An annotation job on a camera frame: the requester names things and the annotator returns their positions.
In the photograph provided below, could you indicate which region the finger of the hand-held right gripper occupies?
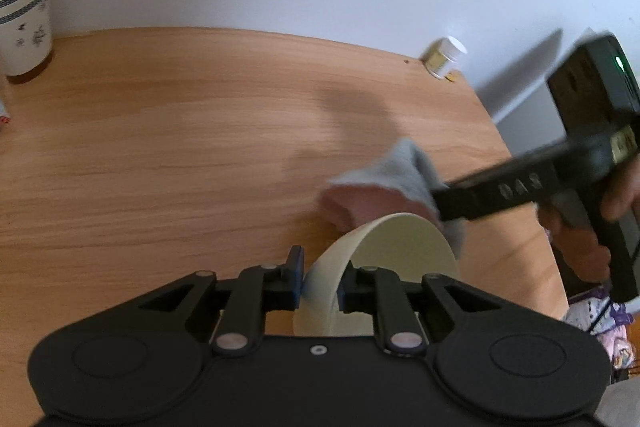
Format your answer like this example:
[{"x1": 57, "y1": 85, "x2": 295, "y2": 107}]
[{"x1": 429, "y1": 176, "x2": 494, "y2": 224}]

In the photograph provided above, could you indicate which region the purple printed cloth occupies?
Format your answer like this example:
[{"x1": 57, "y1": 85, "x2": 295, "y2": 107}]
[{"x1": 562, "y1": 287, "x2": 640, "y2": 378}]

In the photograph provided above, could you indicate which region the pale yellow bowl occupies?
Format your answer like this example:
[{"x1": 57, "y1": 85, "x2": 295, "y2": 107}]
[{"x1": 292, "y1": 212, "x2": 461, "y2": 338}]

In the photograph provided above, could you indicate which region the small white-capped bottle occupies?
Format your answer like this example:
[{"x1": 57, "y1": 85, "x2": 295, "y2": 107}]
[{"x1": 423, "y1": 36, "x2": 469, "y2": 80}]

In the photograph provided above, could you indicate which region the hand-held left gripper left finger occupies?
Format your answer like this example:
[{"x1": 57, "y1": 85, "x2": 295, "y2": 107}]
[{"x1": 119, "y1": 246, "x2": 307, "y2": 356}]

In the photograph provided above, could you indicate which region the grey and pink cloth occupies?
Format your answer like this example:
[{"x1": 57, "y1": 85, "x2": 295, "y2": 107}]
[{"x1": 320, "y1": 138, "x2": 468, "y2": 259}]

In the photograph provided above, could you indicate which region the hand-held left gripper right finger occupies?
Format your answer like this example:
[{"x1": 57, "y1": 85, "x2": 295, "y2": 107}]
[{"x1": 338, "y1": 265, "x2": 522, "y2": 356}]

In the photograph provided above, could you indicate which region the blue and white plastic packet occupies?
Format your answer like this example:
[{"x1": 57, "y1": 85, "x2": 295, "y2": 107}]
[{"x1": 0, "y1": 74, "x2": 13, "y2": 132}]

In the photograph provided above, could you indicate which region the person's right hand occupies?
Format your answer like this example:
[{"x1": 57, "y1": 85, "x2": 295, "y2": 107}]
[{"x1": 537, "y1": 156, "x2": 640, "y2": 282}]

